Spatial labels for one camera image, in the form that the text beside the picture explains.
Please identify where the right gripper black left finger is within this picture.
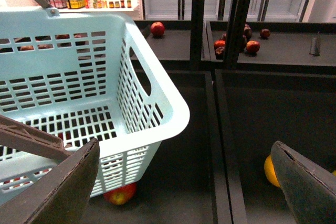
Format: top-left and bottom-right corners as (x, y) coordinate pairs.
(1, 139), (100, 223)

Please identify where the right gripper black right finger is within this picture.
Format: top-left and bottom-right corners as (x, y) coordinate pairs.
(271, 141), (335, 223)

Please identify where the brown basket handle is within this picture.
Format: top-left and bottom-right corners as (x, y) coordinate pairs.
(1, 0), (72, 161)

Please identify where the light blue plastic basket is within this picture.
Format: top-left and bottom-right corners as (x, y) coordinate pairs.
(1, 7), (190, 197)

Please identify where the red yellow apple under basket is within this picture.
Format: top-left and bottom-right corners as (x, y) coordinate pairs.
(103, 182), (137, 206)

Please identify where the orange fruit in bin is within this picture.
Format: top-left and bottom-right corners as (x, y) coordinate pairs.
(264, 155), (280, 188)

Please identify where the red apple right tray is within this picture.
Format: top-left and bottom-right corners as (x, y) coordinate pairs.
(246, 40), (260, 54)

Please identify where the white chest freezer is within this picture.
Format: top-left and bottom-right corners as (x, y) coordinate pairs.
(308, 0), (335, 23)

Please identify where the red apple on shelf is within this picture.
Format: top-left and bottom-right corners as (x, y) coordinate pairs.
(150, 22), (165, 38)

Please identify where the black shelf post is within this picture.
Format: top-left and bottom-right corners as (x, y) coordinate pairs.
(223, 0), (250, 70)

